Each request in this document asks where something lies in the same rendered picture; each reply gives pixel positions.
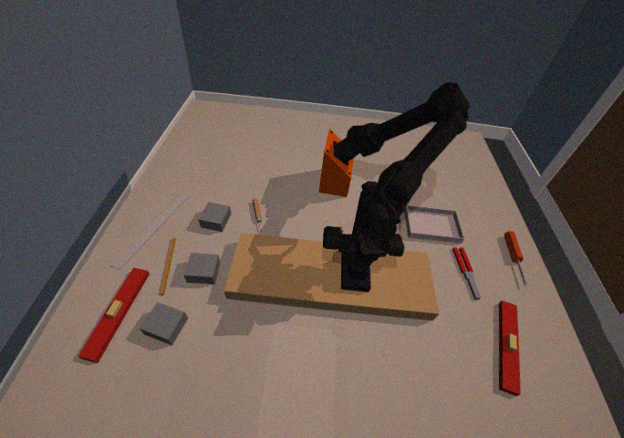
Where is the tan wooden floor panel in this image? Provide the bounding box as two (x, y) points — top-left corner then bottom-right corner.
(224, 233), (440, 320)

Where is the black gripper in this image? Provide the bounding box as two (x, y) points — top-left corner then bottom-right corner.
(323, 214), (404, 268)

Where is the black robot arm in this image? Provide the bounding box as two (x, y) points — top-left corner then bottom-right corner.
(333, 82), (470, 261)

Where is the red flat bar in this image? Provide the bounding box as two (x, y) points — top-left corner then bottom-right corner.
(78, 267), (149, 363)
(498, 301), (521, 396)

